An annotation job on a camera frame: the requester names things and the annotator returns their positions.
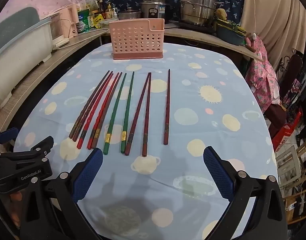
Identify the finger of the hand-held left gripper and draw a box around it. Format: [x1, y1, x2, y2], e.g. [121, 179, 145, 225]
[0, 127, 19, 153]
[0, 135, 55, 171]

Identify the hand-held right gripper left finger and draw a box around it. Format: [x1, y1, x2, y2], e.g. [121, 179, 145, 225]
[19, 148, 104, 240]

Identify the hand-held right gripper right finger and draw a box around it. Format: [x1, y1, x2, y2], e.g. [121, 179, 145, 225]
[203, 145, 289, 240]

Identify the brown chopstick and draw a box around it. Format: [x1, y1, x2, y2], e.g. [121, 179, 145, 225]
[72, 72, 114, 142]
[68, 70, 111, 138]
[92, 73, 123, 149]

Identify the green chopstick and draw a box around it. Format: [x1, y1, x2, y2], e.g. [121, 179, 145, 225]
[120, 71, 135, 154]
[103, 73, 127, 155]

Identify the pink perforated chopstick holder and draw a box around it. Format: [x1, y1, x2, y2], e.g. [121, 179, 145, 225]
[109, 18, 165, 60]

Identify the person's left hand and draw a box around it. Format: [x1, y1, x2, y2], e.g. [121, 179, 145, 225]
[6, 190, 23, 228]

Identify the red cardboard box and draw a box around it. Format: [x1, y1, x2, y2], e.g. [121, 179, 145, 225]
[272, 122, 297, 152]

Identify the blue planet print tablecloth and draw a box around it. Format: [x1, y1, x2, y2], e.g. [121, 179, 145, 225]
[13, 42, 280, 240]

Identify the white plastic tub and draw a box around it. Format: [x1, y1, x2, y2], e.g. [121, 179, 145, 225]
[0, 7, 53, 108]

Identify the wooden counter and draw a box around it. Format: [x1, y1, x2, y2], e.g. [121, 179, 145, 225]
[0, 21, 266, 140]

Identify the pink floral cloth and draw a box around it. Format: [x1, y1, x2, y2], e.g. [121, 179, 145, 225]
[246, 36, 281, 113]

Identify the pink kitchen appliance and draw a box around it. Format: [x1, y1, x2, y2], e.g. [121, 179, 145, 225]
[49, 4, 80, 46]

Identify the green tin can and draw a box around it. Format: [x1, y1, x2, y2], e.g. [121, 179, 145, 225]
[76, 9, 92, 34]

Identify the blue plastic basin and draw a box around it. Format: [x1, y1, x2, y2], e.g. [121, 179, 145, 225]
[215, 20, 247, 46]

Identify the yellow label packet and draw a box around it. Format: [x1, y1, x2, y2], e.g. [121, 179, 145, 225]
[93, 14, 105, 28]

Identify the black induction cooker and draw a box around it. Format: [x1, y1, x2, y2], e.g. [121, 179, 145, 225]
[178, 20, 218, 34]

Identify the white food packet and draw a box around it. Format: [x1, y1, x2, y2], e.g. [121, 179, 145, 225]
[83, 0, 100, 12]

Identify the pot with glass lid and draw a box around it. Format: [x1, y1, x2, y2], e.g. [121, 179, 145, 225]
[117, 7, 142, 21]

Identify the beige curtain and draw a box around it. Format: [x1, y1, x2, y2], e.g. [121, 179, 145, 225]
[233, 0, 306, 68]

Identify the stainless steel steamer pot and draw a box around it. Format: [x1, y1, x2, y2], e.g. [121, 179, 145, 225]
[179, 0, 223, 27]

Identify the silver rice cooker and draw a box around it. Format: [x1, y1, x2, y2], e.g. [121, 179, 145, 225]
[140, 0, 168, 20]

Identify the white picture frame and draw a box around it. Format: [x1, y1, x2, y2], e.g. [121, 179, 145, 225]
[276, 145, 302, 188]

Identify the white charger cable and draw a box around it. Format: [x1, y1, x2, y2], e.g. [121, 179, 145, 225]
[251, 0, 258, 39]

